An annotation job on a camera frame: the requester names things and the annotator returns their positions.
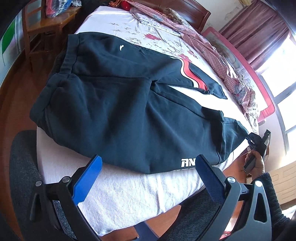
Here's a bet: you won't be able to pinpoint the dark navy sweatpants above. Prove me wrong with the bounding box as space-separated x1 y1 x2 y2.
30 32 248 174

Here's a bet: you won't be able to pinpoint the dark knit right sleeve forearm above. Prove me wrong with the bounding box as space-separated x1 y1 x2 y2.
255 173 290 240

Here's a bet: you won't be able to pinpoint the person's right hand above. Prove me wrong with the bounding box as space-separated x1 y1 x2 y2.
245 150 265 181

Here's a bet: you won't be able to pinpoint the mauve window curtain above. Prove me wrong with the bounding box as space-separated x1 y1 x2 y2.
220 1 290 71

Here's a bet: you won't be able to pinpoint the red-brown wooden headboard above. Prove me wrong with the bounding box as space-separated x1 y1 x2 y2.
137 0 211 33

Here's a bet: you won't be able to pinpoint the wooden bedside chair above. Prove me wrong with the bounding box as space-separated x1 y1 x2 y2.
22 1 80 69

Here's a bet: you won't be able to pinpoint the floral wardrobe door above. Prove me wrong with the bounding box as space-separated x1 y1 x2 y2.
0 11 25 85

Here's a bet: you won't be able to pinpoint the pink patterned quilt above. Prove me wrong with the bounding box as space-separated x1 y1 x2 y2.
128 1 259 128

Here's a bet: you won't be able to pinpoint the red tasselled cushion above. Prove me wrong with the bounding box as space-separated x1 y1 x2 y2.
109 0 132 11

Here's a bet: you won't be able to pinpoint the plastic bag of clothes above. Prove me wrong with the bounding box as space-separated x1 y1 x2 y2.
45 0 82 18

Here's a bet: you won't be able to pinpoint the pink bed guard rail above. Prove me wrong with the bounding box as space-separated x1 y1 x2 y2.
202 27 275 123

